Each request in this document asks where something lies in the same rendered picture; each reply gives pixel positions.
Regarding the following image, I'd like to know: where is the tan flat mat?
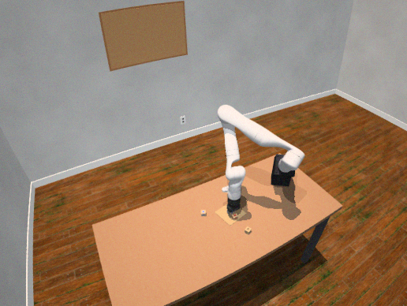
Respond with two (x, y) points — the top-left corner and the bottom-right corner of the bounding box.
(215, 204), (246, 226)

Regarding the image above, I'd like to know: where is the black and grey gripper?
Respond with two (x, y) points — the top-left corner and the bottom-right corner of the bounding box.
(222, 186), (241, 215)

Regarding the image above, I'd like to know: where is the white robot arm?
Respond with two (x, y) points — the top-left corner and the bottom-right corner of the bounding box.
(218, 105), (304, 193)

